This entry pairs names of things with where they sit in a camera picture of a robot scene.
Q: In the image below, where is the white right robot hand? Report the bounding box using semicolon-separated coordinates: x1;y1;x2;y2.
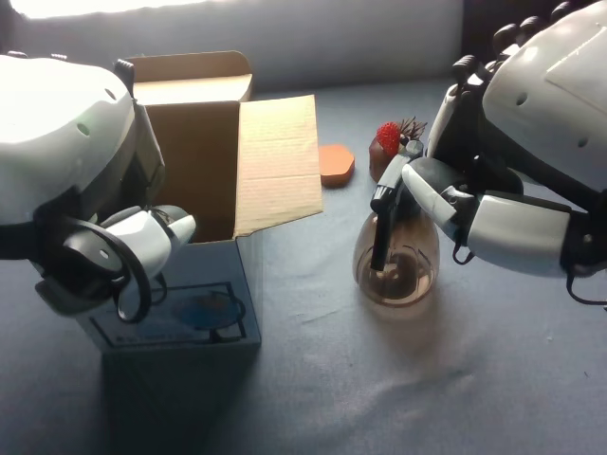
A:
401;0;607;281

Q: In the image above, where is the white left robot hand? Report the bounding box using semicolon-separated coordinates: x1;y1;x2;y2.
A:
0;49;198;326

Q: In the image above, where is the cardboard box with globe print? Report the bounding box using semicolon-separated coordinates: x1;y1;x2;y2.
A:
75;50;324;352

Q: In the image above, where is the brown bottle with black cap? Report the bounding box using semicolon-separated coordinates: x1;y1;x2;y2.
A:
353;139;440;310

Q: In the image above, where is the chocolate cake toy with strawberry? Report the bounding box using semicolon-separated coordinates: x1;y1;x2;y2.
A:
367;118;428;184

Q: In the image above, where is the orange hexagon block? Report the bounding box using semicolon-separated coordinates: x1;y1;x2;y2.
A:
318;144;357;189

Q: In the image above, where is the grey table cloth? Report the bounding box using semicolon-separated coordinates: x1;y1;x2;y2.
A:
0;70;607;455

